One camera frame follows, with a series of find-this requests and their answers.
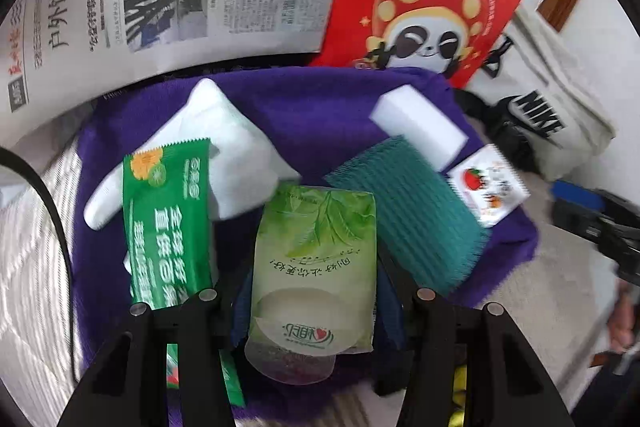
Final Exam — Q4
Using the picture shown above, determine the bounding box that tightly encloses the white tissue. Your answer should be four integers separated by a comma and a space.
82, 78, 301, 230

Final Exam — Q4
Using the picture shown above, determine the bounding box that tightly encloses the teal scrubbing pad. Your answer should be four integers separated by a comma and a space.
322, 134, 493, 290

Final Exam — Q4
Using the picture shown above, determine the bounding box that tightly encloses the white sponge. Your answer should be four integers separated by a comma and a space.
369, 86, 468, 170

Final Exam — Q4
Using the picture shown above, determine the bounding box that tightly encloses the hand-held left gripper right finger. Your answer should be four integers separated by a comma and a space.
372, 252, 576, 427

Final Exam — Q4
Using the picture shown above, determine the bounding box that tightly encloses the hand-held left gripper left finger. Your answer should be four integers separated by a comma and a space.
57, 277, 253, 427

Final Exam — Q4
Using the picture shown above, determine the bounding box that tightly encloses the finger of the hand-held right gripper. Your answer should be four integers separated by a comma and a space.
597, 207, 640, 280
550, 181, 613, 230

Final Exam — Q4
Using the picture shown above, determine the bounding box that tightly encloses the green tissue pack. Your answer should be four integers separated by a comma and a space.
244, 184, 378, 385

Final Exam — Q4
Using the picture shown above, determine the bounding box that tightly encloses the small printed packet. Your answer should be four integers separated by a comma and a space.
445, 144, 531, 228

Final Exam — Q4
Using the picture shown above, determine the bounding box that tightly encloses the purple towel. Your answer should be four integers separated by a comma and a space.
70, 67, 541, 427

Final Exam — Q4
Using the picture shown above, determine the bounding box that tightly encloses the green snack packet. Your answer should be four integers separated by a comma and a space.
122, 137, 246, 408

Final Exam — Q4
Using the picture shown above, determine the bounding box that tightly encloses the grey waist bag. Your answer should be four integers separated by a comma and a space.
452, 7, 617, 182

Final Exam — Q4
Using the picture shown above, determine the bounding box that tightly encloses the person's right hand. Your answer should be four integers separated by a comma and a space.
607, 279, 640, 358

